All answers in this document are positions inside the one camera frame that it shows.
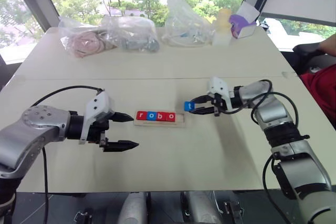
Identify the person's bare forearm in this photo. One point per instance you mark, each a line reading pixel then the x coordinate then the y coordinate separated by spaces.
pixel 329 47

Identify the black chair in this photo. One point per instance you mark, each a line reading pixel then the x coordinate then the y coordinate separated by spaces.
pixel 307 57

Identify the wooden letter tray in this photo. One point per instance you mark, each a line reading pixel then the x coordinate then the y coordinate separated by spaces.
pixel 181 122

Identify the purple and white carton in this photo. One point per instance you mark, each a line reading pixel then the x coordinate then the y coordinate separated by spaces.
pixel 242 24

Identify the blue tile letter t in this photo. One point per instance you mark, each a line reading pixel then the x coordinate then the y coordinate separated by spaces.
pixel 189 106

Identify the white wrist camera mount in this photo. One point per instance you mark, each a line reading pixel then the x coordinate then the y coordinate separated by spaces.
pixel 218 85
pixel 98 103

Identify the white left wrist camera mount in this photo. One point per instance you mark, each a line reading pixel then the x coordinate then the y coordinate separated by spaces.
pixel 98 103

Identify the plastic bag with grey parts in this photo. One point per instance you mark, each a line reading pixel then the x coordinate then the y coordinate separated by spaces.
pixel 135 40

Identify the grey rounded shape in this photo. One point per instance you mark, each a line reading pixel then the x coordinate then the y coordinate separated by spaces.
pixel 200 208
pixel 133 208

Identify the tall clear plastic bag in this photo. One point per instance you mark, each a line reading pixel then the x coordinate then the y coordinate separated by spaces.
pixel 185 26

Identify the red tile letter r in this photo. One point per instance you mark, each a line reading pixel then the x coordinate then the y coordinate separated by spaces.
pixel 141 115

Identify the blue tile letter o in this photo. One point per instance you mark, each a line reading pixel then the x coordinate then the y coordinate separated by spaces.
pixel 151 116

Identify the dark window frame post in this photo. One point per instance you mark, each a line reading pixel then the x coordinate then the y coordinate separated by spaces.
pixel 36 1

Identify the black metal clamp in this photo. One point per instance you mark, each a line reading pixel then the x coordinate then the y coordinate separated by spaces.
pixel 83 217
pixel 233 211

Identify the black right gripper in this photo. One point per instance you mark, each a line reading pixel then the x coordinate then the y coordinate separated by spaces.
pixel 220 103

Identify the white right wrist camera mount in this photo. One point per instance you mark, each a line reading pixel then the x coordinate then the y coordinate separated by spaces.
pixel 218 85

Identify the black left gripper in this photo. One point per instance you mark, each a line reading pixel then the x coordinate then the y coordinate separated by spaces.
pixel 97 132

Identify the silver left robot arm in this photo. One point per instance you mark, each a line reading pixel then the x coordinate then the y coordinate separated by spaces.
pixel 34 127

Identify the red tile letter o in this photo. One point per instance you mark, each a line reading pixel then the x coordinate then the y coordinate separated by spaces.
pixel 171 117

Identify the plastic bag with pink discs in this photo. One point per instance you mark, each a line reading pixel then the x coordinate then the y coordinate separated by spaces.
pixel 84 43

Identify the person's red clothing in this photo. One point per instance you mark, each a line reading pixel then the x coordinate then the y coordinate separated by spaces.
pixel 321 90

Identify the red tile letter b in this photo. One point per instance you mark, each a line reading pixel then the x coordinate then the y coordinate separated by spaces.
pixel 161 116

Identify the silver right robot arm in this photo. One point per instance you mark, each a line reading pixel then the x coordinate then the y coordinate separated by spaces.
pixel 273 111

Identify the yellow and white bottle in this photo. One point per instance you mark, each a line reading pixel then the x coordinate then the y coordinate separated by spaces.
pixel 224 20

